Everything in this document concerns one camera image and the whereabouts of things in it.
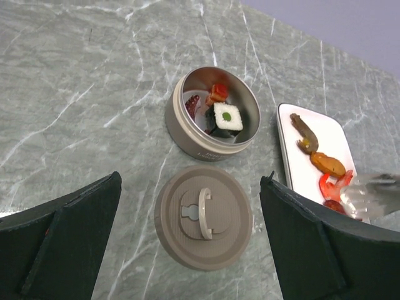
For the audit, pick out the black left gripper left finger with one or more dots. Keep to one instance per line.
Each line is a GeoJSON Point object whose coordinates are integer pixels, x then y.
{"type": "Point", "coordinates": [55, 250]}

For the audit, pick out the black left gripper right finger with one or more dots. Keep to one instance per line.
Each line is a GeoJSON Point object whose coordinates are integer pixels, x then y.
{"type": "Point", "coordinates": [321, 254]}

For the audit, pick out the red cooked shrimp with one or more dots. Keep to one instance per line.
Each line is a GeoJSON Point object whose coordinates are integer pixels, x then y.
{"type": "Point", "coordinates": [332, 191]}

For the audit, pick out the steel serving tongs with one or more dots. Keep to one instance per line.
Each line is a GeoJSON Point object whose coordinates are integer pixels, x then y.
{"type": "Point", "coordinates": [371, 195]}

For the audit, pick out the sushi roll piece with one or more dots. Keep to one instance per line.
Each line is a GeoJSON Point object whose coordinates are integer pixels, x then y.
{"type": "Point", "coordinates": [223, 120]}

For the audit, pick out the dark red octopus tentacle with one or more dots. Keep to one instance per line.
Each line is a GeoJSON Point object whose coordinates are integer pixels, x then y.
{"type": "Point", "coordinates": [192, 105]}

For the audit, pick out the brown round lunch box lid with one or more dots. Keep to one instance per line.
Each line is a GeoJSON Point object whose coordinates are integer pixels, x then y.
{"type": "Point", "coordinates": [203, 218]}

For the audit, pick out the round steel lunch box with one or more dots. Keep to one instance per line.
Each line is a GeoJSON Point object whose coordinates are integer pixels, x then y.
{"type": "Point", "coordinates": [191, 136]}

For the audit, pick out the orange fried food piece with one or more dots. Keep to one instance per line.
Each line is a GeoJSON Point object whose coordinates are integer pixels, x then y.
{"type": "Point", "coordinates": [328, 165]}

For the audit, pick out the grey raw shrimp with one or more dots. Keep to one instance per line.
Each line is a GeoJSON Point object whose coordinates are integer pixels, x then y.
{"type": "Point", "coordinates": [309, 142]}

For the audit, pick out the white rectangular plate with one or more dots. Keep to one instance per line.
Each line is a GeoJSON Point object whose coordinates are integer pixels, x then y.
{"type": "Point", "coordinates": [301, 176]}

